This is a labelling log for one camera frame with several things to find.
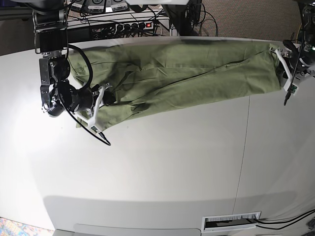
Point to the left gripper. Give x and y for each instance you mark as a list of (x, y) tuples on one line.
[(294, 66)]

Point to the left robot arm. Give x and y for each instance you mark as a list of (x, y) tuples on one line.
[(306, 34)]

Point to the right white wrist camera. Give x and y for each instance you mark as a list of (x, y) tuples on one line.
[(94, 129)]

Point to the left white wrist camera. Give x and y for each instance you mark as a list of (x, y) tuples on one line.
[(292, 89)]

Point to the white table cable grommet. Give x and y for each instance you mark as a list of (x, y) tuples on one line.
[(227, 223)]

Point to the black power strip red switch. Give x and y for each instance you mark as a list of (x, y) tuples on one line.
[(134, 26)]

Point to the green T-shirt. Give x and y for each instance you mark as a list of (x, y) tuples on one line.
[(152, 78)]

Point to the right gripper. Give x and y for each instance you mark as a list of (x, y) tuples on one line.
[(86, 104)]

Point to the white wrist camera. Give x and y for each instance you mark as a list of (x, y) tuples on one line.
[(292, 89), (94, 129)]

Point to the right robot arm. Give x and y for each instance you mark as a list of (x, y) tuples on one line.
[(50, 20)]

